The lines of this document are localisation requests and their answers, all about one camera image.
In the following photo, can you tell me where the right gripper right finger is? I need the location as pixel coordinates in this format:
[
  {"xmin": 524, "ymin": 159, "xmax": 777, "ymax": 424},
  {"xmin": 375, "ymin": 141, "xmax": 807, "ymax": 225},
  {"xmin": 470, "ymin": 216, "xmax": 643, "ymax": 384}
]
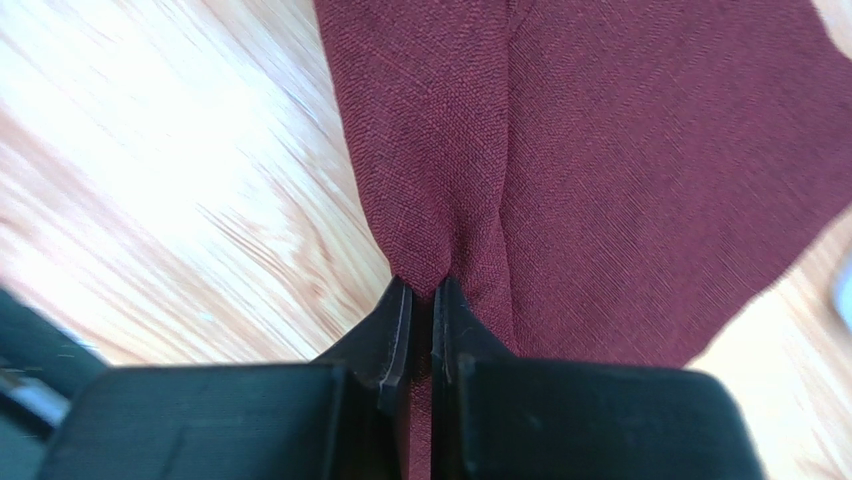
[{"xmin": 431, "ymin": 278, "xmax": 763, "ymax": 479}]

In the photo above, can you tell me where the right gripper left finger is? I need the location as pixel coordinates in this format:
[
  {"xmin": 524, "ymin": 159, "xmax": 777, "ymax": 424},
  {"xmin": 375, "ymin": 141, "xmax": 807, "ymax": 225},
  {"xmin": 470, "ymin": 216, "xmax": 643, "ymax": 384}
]
[{"xmin": 39, "ymin": 279, "xmax": 414, "ymax": 480}]

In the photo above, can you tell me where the dark red cloth napkin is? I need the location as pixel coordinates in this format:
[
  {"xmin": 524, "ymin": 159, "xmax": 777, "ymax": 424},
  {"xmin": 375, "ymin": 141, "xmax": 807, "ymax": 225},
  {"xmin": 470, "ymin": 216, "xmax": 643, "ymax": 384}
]
[{"xmin": 312, "ymin": 0, "xmax": 852, "ymax": 480}]

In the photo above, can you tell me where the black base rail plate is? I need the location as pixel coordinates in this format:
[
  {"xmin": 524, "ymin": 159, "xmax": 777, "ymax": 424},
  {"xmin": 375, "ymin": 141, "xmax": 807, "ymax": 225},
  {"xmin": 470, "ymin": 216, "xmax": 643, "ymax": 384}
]
[{"xmin": 1, "ymin": 290, "xmax": 107, "ymax": 479}]

